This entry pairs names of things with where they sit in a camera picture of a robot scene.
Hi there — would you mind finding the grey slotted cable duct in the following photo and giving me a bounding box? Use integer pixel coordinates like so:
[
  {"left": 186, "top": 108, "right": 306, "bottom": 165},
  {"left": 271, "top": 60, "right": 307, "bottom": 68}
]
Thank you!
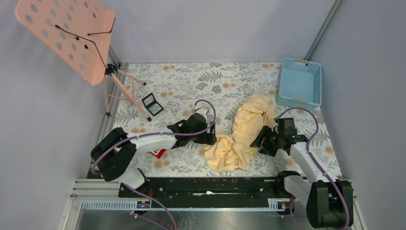
[{"left": 81, "top": 199, "right": 288, "bottom": 212}]

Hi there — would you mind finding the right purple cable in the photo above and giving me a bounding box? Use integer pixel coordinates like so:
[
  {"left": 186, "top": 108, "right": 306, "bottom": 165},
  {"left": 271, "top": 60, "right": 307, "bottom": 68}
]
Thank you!
[{"left": 274, "top": 107, "right": 351, "bottom": 229}]

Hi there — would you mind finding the yellow shirt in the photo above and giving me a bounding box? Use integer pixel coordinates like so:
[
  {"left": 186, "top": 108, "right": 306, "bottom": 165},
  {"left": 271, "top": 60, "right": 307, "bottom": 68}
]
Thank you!
[{"left": 204, "top": 94, "right": 275, "bottom": 173}]

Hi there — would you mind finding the purple cable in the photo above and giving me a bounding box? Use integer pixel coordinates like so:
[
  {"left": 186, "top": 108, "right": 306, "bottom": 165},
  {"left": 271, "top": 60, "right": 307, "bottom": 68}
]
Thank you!
[
  {"left": 274, "top": 107, "right": 351, "bottom": 229},
  {"left": 90, "top": 99, "right": 217, "bottom": 176}
]

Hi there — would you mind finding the black open brooch case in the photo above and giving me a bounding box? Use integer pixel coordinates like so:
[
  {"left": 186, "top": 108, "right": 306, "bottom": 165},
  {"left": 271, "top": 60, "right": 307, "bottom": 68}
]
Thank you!
[{"left": 142, "top": 93, "right": 164, "bottom": 116}]

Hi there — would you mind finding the red box with white squares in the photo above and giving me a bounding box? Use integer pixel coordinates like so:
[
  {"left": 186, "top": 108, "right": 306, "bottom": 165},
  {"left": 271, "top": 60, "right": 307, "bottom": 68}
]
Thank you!
[{"left": 149, "top": 149, "right": 166, "bottom": 159}]

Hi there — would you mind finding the floral patterned table mat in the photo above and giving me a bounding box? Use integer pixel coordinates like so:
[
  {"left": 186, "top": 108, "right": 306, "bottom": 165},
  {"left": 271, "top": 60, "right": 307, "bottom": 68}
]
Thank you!
[{"left": 112, "top": 62, "right": 342, "bottom": 178}]

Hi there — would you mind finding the pink perforated music stand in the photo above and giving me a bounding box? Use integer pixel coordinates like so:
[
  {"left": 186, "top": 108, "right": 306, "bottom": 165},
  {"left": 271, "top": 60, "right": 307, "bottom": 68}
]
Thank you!
[{"left": 14, "top": 0, "right": 151, "bottom": 121}]

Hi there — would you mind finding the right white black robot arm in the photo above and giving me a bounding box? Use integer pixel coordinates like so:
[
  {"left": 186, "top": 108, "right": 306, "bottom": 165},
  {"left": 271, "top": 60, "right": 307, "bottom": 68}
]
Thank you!
[{"left": 251, "top": 118, "right": 353, "bottom": 228}]

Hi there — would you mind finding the light blue plastic basket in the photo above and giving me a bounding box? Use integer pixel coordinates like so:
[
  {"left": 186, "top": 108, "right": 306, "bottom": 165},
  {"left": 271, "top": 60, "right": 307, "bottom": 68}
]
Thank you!
[{"left": 276, "top": 57, "right": 322, "bottom": 111}]

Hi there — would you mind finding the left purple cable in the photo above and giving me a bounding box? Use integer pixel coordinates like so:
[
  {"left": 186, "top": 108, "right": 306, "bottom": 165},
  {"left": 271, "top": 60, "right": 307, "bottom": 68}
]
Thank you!
[{"left": 90, "top": 99, "right": 217, "bottom": 176}]

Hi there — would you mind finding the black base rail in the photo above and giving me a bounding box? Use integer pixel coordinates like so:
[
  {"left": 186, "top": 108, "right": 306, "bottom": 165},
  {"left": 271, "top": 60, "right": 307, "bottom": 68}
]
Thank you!
[{"left": 119, "top": 177, "right": 291, "bottom": 199}]

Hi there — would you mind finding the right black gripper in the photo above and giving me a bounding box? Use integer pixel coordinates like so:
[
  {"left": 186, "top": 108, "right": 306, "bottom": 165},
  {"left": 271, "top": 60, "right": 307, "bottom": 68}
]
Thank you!
[{"left": 249, "top": 125, "right": 283, "bottom": 157}]

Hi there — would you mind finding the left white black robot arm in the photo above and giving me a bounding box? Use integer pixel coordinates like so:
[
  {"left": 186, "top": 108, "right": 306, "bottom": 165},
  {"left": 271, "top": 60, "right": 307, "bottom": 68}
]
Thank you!
[{"left": 90, "top": 112, "right": 216, "bottom": 197}]

